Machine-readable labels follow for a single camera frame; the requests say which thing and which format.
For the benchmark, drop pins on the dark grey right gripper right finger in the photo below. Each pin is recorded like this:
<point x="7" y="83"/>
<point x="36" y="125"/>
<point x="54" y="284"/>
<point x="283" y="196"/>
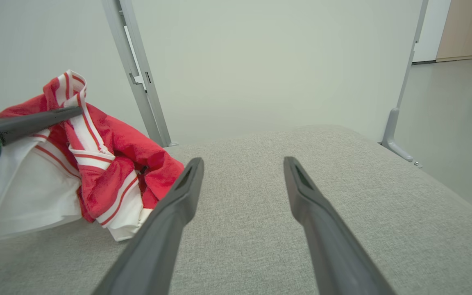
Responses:
<point x="334" y="254"/>

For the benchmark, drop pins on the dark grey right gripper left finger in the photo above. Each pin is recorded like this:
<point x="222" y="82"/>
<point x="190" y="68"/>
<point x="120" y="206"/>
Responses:
<point x="154" y="246"/>

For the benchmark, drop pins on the red basketball jersey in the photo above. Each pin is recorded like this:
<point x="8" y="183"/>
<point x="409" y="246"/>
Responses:
<point x="117" y="164"/>

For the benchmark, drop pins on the beige door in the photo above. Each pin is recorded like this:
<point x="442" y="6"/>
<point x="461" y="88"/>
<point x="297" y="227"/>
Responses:
<point x="465" y="28"/>

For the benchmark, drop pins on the grey double partition post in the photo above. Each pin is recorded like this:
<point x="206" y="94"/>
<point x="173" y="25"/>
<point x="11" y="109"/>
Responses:
<point x="154" y="119"/>

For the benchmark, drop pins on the grey partition end post foot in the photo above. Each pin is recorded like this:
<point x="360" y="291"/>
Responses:
<point x="391" y="127"/>

